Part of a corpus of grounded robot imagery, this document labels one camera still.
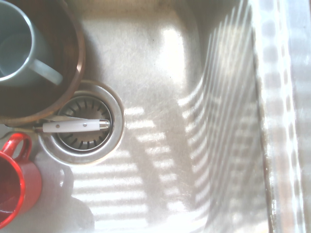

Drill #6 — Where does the stainless steel sink basin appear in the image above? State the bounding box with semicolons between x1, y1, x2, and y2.
0;0;311;233

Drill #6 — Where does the steel sink drain strainer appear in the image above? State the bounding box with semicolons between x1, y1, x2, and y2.
37;80;125;166

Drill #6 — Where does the brown wooden bowl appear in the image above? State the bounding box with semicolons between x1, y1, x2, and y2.
0;0;86;126

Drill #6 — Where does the red ceramic mug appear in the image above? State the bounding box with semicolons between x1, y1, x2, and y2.
0;133;43;230

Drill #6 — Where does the grey ceramic mug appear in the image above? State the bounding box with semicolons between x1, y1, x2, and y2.
0;0;64;86

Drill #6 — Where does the white handled table knife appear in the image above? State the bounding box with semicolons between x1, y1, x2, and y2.
33;115;111;133

